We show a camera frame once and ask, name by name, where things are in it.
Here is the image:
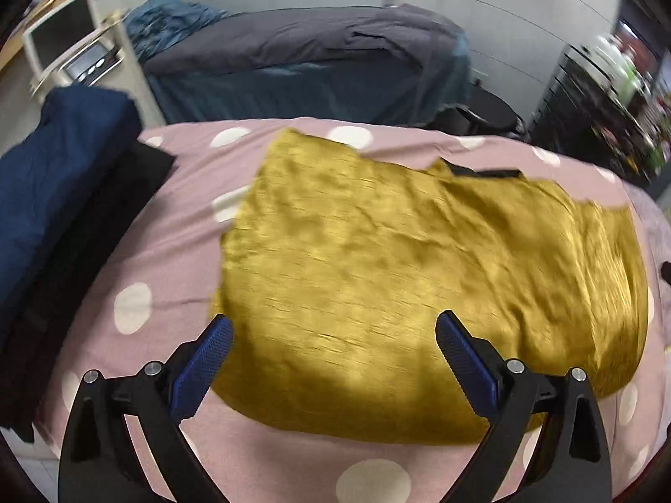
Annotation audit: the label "black metal rack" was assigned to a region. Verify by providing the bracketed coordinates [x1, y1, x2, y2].
[529, 44, 671, 187]

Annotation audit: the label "navy blue folded garment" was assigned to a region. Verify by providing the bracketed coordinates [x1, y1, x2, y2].
[0, 86, 142, 320]

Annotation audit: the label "white and green bottles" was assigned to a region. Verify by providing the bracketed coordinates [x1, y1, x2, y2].
[598, 34, 647, 106]

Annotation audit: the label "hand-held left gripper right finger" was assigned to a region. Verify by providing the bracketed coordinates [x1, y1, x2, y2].
[435, 310, 614, 503]

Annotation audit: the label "grey duvet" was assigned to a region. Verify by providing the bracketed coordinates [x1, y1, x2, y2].
[141, 4, 465, 77]

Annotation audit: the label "white monitor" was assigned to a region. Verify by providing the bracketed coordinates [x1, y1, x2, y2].
[23, 0, 100, 90]

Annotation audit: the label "gold satin padded jacket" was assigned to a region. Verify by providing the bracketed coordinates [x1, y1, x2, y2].
[210, 128, 651, 446]

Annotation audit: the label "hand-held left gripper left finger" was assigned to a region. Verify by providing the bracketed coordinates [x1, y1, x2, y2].
[59, 314, 234, 503]

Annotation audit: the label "black chair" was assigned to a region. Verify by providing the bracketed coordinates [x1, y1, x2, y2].
[430, 86, 528, 140]

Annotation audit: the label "pink polka dot blanket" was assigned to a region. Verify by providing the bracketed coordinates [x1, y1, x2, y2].
[31, 118, 671, 503]

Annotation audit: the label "black folded garment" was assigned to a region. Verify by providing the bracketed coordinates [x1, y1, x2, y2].
[0, 139, 176, 443]

